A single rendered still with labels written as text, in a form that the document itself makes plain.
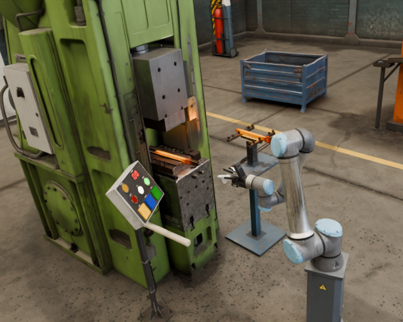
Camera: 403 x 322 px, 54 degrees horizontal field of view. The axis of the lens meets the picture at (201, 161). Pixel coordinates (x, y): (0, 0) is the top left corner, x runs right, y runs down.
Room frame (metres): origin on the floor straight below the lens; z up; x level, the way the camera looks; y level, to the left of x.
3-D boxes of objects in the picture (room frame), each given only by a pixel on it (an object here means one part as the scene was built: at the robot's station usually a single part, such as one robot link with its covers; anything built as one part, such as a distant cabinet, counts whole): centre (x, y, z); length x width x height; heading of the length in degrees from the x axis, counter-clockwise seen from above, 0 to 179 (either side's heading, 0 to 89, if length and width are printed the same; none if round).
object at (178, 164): (2.69, 0.30, 0.96); 0.42 x 0.20 x 0.09; 48
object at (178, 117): (2.69, 0.30, 1.32); 0.42 x 0.20 x 0.10; 48
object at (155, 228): (2.24, 0.31, 0.62); 0.44 x 0.05 x 0.05; 48
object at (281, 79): (6.32, -1.49, 0.36); 1.20 x 0.80 x 0.72; 46
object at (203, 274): (2.52, 0.11, 0.01); 0.58 x 0.39 x 0.01; 138
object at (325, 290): (1.80, -0.67, 0.30); 0.22 x 0.22 x 0.60; 60
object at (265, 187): (2.12, -0.37, 0.98); 0.12 x 0.09 x 0.10; 48
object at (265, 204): (2.12, -0.38, 0.86); 0.12 x 0.09 x 0.12; 110
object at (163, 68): (2.73, 0.27, 1.56); 0.42 x 0.39 x 0.40; 48
